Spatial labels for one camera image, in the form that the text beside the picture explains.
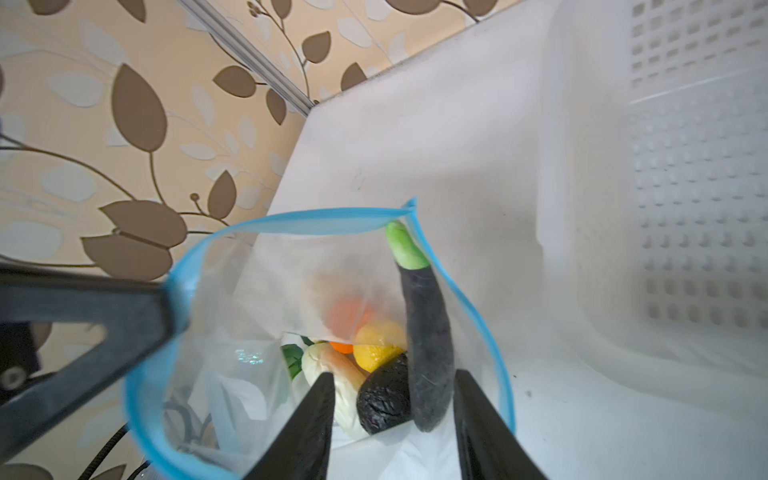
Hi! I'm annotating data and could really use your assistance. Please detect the dark toy eggplant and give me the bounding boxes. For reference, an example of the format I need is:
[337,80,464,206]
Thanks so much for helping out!
[385,220,455,432]

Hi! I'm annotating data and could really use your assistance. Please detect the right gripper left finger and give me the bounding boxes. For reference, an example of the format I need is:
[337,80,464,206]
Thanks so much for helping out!
[244,373,335,480]

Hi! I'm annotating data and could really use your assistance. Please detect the black toy item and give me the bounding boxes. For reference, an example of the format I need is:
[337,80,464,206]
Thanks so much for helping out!
[356,353,413,435]

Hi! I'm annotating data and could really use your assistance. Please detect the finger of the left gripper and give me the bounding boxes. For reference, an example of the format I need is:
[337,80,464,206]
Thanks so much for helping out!
[1,263,177,461]

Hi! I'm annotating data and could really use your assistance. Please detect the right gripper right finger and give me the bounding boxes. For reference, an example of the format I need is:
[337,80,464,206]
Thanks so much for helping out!
[453,369,546,480]

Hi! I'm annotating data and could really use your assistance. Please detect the orange toy tangerine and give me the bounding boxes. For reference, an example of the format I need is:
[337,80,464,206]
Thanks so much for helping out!
[325,297,378,355]

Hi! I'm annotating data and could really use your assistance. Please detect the clear zip bag blue zipper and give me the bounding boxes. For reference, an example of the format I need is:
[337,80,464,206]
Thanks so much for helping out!
[125,201,515,479]

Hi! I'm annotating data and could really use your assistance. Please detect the small yellow toy fruit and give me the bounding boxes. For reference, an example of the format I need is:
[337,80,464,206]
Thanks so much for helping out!
[353,320,407,373]

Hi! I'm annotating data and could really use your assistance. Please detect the white perforated plastic basket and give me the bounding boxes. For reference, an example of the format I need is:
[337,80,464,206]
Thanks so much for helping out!
[537,1,767,424]

